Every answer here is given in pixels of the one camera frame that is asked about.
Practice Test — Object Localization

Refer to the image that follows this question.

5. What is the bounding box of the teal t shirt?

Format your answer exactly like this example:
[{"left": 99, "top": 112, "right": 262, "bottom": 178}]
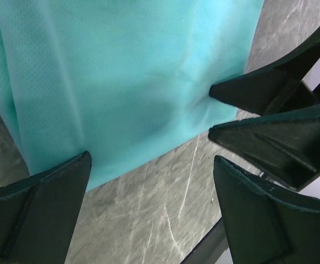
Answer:
[{"left": 0, "top": 1, "right": 263, "bottom": 189}]

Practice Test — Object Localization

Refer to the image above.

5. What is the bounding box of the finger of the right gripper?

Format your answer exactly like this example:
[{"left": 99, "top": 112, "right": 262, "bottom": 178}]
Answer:
[
  {"left": 208, "top": 104, "right": 320, "bottom": 191},
  {"left": 209, "top": 26, "right": 320, "bottom": 116}
]

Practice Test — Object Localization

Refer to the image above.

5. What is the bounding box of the black base beam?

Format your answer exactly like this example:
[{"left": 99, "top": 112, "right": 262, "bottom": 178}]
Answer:
[{"left": 181, "top": 218, "right": 229, "bottom": 264}]

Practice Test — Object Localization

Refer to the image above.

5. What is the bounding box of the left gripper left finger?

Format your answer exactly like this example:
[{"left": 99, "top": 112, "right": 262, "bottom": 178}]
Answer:
[{"left": 0, "top": 151, "right": 91, "bottom": 263}]

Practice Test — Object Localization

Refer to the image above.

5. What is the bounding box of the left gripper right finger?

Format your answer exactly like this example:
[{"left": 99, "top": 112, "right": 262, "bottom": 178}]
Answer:
[{"left": 213, "top": 156, "right": 320, "bottom": 263}]

